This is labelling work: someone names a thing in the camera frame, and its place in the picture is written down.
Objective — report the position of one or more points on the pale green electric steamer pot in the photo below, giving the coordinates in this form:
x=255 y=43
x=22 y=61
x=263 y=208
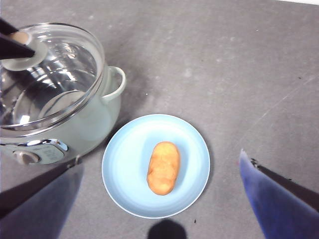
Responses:
x=94 y=129

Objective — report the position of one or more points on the blue round plate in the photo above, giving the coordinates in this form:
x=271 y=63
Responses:
x=124 y=174

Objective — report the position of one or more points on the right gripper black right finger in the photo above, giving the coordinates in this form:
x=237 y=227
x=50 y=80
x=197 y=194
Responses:
x=281 y=206

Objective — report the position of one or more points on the glass lid with green knob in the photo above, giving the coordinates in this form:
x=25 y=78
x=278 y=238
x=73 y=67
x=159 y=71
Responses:
x=62 y=62

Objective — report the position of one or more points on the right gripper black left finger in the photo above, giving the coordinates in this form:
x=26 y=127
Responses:
x=37 y=209

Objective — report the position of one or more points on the brown potato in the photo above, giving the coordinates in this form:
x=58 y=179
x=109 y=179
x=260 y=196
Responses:
x=163 y=169

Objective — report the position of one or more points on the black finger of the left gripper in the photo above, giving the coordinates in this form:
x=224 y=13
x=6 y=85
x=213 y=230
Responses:
x=12 y=48
x=6 y=28

